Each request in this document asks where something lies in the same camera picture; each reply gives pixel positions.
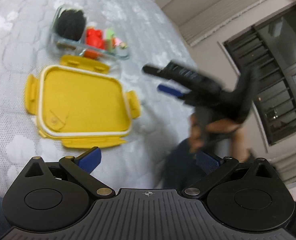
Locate yellow container lid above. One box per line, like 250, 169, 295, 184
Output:
24, 55, 141, 149

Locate right hand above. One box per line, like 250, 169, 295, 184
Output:
189, 113, 241, 155

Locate red toy brick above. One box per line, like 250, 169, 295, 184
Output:
83, 27, 104, 60

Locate beige curtain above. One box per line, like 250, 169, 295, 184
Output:
179, 0, 267, 47

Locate green pink small toys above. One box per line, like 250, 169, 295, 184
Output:
102, 28, 127, 51

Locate black fuzzy item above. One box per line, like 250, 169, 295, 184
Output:
55, 9, 86, 41

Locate dark window with louvres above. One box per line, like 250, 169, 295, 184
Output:
224, 5, 296, 145

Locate clear glass food container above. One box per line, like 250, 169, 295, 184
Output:
48, 4, 130, 60

